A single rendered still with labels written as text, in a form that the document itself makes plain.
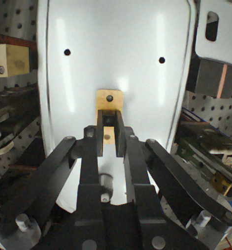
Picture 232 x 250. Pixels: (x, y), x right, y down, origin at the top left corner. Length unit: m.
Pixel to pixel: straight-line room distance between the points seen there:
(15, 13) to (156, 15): 0.49
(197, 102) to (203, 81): 0.36
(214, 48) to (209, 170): 0.19
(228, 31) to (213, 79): 0.08
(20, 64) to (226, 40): 0.29
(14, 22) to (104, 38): 0.44
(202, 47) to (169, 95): 0.09
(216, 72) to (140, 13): 0.17
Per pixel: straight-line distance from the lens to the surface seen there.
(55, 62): 0.22
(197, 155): 0.27
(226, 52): 0.29
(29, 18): 0.59
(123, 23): 0.22
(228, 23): 0.30
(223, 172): 0.24
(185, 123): 0.35
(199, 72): 0.28
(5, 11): 0.64
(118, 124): 0.16
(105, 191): 0.26
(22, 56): 0.21
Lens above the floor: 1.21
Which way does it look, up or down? 66 degrees down
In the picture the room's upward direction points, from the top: 169 degrees clockwise
